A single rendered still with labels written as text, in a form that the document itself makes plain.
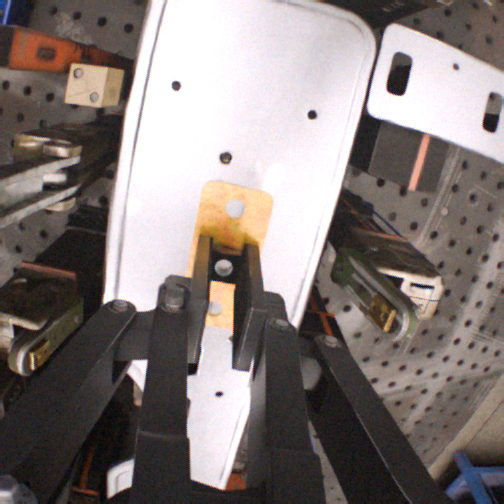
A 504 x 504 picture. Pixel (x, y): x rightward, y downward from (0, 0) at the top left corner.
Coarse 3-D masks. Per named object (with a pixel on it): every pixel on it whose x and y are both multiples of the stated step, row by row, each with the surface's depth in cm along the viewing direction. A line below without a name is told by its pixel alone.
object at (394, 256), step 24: (336, 216) 57; (360, 216) 61; (336, 240) 56; (360, 240) 46; (384, 240) 48; (408, 240) 50; (384, 264) 39; (408, 264) 41; (432, 264) 44; (408, 288) 40; (432, 288) 40; (432, 312) 41
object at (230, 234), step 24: (216, 192) 21; (240, 192) 21; (264, 192) 21; (216, 216) 21; (240, 216) 22; (264, 216) 22; (192, 240) 22; (216, 240) 22; (240, 240) 22; (264, 240) 22; (192, 264) 22; (216, 264) 22; (240, 264) 22; (216, 288) 23
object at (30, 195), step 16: (32, 160) 28; (48, 160) 29; (64, 160) 30; (0, 176) 23; (16, 176) 24; (32, 176) 26; (0, 192) 24; (16, 192) 26; (32, 192) 28; (48, 192) 31; (64, 192) 32; (0, 208) 25; (16, 208) 26; (32, 208) 27; (0, 224) 24
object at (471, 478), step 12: (456, 456) 200; (468, 468) 187; (480, 468) 188; (492, 468) 190; (456, 480) 190; (468, 480) 182; (480, 480) 194; (492, 480) 196; (456, 492) 196; (468, 492) 198; (480, 492) 169; (492, 492) 192
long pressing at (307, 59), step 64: (192, 0) 33; (256, 0) 33; (320, 0) 34; (192, 64) 35; (256, 64) 35; (320, 64) 36; (128, 128) 37; (192, 128) 37; (256, 128) 38; (320, 128) 38; (128, 192) 39; (192, 192) 40; (320, 192) 40; (128, 256) 42; (320, 256) 43; (192, 384) 48; (192, 448) 52
